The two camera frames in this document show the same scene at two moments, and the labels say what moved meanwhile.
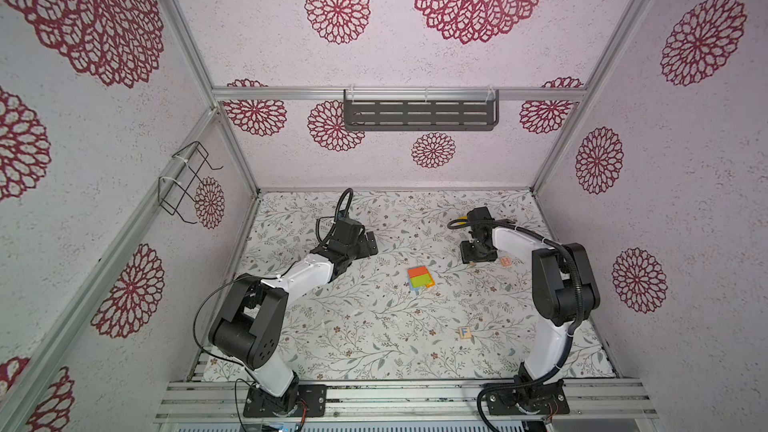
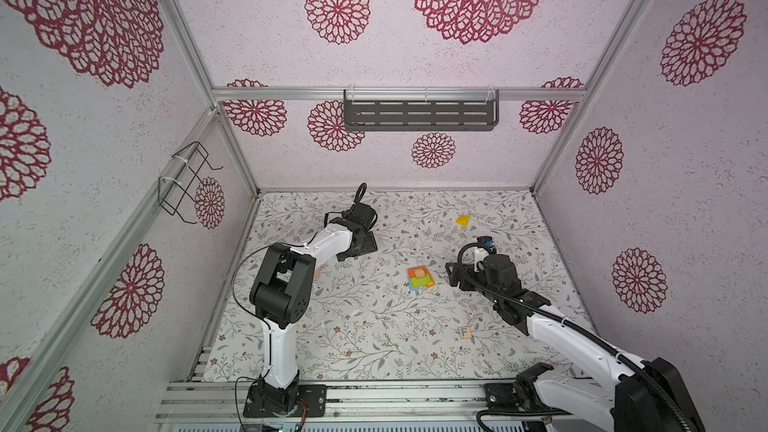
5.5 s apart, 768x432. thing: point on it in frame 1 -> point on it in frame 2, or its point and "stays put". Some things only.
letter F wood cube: (465, 332) stays put
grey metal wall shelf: (416, 110) stays put
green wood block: (421, 280) stays put
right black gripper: (465, 253) -> (467, 270)
